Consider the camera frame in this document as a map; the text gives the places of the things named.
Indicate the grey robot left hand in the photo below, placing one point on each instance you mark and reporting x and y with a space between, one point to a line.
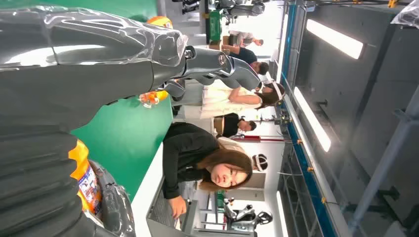
82 88

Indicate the orange drink bottle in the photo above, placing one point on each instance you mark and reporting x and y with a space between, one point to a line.
161 22
151 98
86 186

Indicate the green table mat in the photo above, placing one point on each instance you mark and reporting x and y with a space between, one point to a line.
124 137

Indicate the person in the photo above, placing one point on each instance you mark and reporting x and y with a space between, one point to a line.
230 124
216 98
245 55
260 163
242 37
186 147

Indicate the white desk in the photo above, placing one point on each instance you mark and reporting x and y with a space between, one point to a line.
144 202

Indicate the grey laptop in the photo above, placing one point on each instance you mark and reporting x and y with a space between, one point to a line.
160 212

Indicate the red pole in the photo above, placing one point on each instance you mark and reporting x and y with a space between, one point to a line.
255 138

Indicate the grey humanoid robot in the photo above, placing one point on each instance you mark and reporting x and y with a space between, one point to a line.
245 219

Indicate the long ceiling light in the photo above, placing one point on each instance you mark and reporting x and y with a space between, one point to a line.
282 216
312 119
335 38

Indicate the blue steel beam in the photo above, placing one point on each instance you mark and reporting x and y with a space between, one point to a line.
307 170

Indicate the grey metal pole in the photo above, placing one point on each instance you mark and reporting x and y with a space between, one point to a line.
383 170

